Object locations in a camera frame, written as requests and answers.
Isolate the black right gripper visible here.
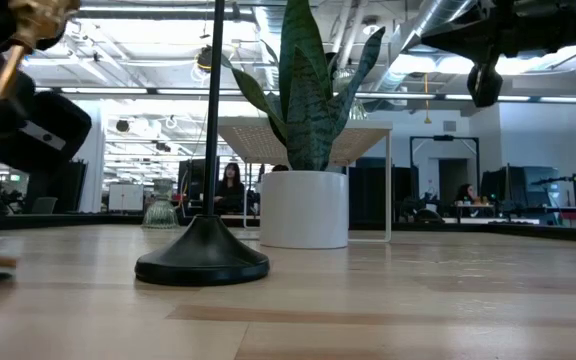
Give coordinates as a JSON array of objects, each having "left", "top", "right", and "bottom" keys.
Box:
[{"left": 419, "top": 0, "right": 576, "bottom": 109}]

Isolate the short gold candlestick holder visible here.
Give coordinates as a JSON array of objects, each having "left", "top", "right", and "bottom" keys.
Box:
[{"left": 0, "top": 0, "right": 82, "bottom": 267}]

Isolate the black metal candlestick holder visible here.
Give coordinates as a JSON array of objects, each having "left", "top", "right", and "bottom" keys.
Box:
[{"left": 134, "top": 0, "right": 271, "bottom": 288}]

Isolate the black office partition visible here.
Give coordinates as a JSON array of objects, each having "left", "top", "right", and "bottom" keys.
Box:
[{"left": 24, "top": 158, "right": 89, "bottom": 215}]

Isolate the white building column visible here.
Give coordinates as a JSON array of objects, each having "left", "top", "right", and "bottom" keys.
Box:
[{"left": 70, "top": 122, "right": 107, "bottom": 214}]

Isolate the grey office chair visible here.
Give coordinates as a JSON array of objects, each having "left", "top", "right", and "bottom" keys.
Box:
[{"left": 30, "top": 196, "right": 59, "bottom": 215}]

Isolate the black desk monitor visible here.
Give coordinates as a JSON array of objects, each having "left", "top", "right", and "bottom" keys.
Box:
[{"left": 481, "top": 166, "right": 559, "bottom": 211}]

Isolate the white low cabinet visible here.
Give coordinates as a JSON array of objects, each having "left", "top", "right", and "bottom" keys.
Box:
[{"left": 107, "top": 183, "right": 146, "bottom": 212}]

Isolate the black storage cabinet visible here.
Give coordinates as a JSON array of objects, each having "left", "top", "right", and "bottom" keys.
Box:
[{"left": 348, "top": 157, "right": 419, "bottom": 231}]

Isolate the green snake plant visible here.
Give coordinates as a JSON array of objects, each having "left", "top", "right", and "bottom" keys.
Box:
[{"left": 220, "top": 0, "right": 387, "bottom": 172}]

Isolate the black computer screen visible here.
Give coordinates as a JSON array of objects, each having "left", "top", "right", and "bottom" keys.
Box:
[{"left": 177, "top": 157, "right": 221, "bottom": 204}]

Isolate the white round plant pot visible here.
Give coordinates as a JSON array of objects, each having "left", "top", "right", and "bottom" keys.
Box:
[{"left": 259, "top": 170, "right": 350, "bottom": 250}]

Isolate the white perforated metal shelf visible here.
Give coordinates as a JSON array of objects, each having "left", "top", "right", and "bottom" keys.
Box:
[{"left": 216, "top": 117, "right": 394, "bottom": 245}]

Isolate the silver ventilation duct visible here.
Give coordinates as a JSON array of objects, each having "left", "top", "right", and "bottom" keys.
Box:
[{"left": 367, "top": 0, "right": 469, "bottom": 94}]

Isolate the yellow hanging cord pendant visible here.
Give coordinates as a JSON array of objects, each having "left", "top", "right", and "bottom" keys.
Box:
[{"left": 421, "top": 72, "right": 432, "bottom": 125}]

